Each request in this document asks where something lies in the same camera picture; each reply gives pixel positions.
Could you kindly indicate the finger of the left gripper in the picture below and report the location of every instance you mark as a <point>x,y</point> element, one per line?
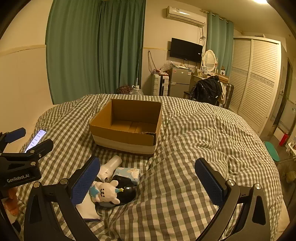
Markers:
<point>9,137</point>
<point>40,150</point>

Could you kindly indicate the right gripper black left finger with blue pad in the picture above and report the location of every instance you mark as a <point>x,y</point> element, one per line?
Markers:
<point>41,222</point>

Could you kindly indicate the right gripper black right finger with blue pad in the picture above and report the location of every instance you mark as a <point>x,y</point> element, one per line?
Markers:
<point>253,220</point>

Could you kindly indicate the white tube bottle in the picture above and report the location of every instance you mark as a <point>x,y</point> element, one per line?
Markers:
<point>106,170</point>

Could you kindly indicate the person's left hand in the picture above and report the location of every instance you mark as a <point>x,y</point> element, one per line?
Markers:
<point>11,204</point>

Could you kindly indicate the lit smartphone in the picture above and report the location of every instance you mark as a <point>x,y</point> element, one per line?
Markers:
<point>36,139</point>

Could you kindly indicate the white plush toy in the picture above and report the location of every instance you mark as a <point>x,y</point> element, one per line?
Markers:
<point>105,192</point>

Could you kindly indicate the teal stool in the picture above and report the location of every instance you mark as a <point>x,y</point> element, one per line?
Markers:
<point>272,151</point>

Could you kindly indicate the grey checked bed quilt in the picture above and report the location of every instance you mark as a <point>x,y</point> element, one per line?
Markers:
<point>171,203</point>

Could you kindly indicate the red fire extinguisher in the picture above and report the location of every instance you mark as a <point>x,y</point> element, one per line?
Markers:
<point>284,139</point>

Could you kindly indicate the open cardboard box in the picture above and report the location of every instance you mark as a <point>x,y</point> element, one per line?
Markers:
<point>130,126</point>

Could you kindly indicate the black round object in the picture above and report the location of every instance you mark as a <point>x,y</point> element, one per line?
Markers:
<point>129,189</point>

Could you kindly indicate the light blue tissue pack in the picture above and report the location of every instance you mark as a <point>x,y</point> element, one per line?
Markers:
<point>132,173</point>

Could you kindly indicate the brown patterned cushion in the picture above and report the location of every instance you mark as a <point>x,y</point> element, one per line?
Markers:
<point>125,89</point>

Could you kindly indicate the clear water jug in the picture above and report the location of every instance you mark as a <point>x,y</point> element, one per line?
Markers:
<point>136,90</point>

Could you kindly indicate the large green curtain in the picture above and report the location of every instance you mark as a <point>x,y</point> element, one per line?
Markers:
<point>93,47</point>

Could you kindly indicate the black jacket on chair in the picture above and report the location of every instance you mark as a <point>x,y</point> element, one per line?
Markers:
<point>207,90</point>

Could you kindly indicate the white suitcase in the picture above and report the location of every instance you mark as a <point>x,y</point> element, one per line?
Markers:
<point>160,85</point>

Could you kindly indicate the white louvered wardrobe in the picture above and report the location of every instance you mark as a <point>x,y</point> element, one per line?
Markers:
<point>255,75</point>

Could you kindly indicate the grey mini fridge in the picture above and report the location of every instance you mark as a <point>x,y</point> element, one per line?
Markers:
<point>179,81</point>

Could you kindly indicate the oval white mirror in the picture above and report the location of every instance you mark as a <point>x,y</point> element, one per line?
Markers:
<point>209,62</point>

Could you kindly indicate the small green curtain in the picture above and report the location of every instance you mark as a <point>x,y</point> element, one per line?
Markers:
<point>220,33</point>

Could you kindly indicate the white air conditioner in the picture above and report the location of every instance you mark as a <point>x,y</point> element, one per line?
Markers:
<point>185,16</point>

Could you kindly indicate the black wall television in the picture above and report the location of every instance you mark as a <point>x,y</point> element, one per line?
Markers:
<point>186,50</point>

